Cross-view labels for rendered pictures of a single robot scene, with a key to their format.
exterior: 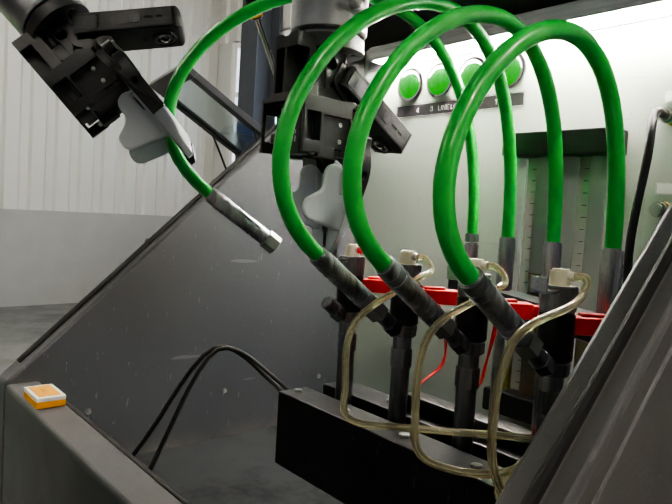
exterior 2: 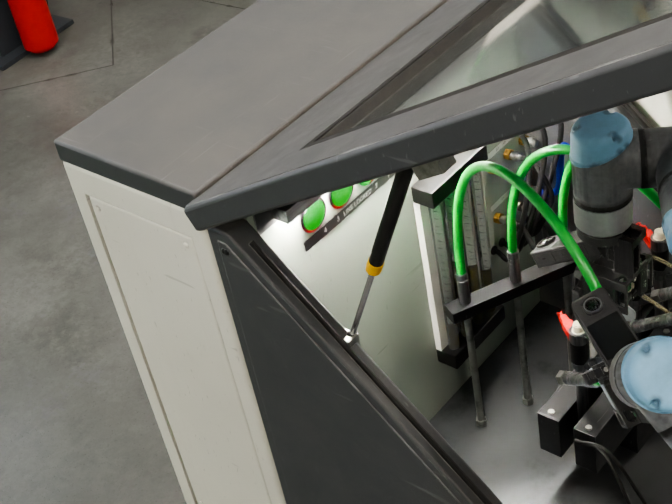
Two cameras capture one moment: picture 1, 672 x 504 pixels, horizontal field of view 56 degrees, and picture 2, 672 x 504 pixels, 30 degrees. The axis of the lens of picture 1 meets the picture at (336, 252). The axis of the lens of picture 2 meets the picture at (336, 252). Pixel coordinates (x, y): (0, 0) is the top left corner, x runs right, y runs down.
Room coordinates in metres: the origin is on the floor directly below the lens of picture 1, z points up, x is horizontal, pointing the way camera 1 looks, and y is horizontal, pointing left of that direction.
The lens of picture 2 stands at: (1.05, 1.27, 2.37)
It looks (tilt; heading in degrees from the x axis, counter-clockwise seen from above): 38 degrees down; 267
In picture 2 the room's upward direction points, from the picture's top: 12 degrees counter-clockwise
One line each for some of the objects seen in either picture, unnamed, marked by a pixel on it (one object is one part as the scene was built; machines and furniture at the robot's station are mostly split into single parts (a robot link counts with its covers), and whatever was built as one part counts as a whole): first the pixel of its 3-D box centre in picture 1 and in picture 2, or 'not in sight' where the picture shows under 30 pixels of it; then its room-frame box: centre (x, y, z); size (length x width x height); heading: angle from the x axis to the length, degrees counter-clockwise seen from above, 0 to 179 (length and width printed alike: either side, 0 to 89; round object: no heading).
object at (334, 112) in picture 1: (318, 102); (610, 259); (0.63, 0.03, 1.28); 0.09 x 0.08 x 0.12; 130
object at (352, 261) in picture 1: (338, 354); (588, 384); (0.66, -0.01, 1.03); 0.05 x 0.03 x 0.21; 130
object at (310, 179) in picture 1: (305, 209); not in sight; (0.65, 0.03, 1.18); 0.06 x 0.03 x 0.09; 130
